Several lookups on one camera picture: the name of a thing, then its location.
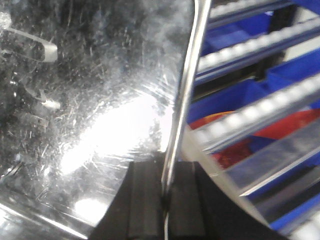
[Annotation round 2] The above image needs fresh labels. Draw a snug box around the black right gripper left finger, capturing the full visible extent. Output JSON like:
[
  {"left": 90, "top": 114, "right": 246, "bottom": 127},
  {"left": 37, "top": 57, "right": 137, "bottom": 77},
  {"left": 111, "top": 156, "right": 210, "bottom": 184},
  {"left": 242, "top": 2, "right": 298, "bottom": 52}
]
[{"left": 89, "top": 161, "right": 164, "bottom": 240}]

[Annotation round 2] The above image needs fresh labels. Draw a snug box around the blue bin lower left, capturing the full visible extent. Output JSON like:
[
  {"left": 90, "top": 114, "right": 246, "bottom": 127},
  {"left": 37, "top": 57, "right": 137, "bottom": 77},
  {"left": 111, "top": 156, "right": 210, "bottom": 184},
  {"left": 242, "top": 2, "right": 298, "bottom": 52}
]
[{"left": 186, "top": 49, "right": 320, "bottom": 240}]

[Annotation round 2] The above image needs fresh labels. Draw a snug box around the silver metal tray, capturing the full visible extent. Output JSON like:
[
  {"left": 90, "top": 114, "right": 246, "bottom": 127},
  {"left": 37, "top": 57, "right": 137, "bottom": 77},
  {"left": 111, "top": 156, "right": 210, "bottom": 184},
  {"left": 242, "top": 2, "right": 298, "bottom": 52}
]
[{"left": 0, "top": 0, "right": 211, "bottom": 240}]

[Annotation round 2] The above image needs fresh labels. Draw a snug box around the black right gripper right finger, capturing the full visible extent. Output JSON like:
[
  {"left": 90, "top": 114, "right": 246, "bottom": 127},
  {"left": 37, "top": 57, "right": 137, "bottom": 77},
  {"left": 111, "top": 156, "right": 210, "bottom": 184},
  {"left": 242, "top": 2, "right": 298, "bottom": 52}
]
[{"left": 168, "top": 161, "right": 285, "bottom": 240}]

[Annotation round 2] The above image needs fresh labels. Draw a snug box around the red packet in bin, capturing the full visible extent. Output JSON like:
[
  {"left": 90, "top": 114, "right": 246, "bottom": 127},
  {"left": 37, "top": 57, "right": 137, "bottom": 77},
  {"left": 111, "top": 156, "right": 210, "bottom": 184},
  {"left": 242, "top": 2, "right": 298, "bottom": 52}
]
[{"left": 188, "top": 107, "right": 320, "bottom": 169}]

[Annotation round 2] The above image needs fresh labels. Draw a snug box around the steel divider rail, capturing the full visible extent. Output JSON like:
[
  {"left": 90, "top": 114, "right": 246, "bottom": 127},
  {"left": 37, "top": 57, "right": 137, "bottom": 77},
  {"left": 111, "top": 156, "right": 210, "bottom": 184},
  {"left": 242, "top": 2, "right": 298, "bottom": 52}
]
[{"left": 224, "top": 119, "right": 320, "bottom": 196}]

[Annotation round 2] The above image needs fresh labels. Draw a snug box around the white roller track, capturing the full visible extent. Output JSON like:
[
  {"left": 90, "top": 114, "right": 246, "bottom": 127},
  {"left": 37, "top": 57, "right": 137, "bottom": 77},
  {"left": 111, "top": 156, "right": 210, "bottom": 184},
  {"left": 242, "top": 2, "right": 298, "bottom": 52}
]
[{"left": 191, "top": 74, "right": 320, "bottom": 152}]

